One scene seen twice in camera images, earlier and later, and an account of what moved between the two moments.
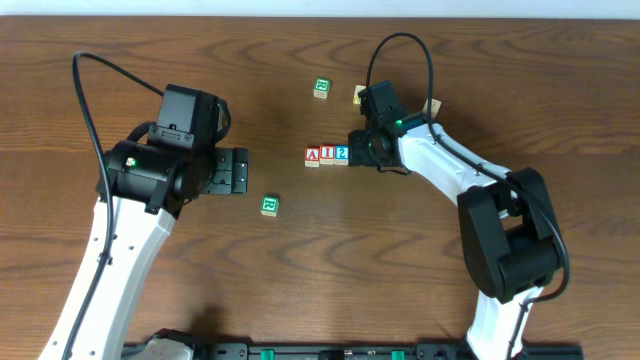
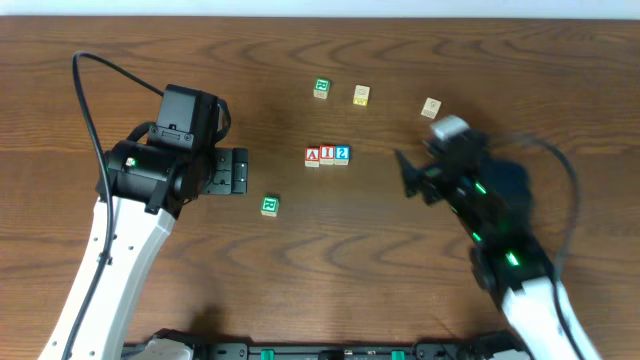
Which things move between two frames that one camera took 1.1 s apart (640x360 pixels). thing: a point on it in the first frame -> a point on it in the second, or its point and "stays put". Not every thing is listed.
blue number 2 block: x=341 y=154 stays put
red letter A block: x=312 y=156 stays put
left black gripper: x=233 y=170 stays put
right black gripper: x=356 y=156 -> x=431 y=176
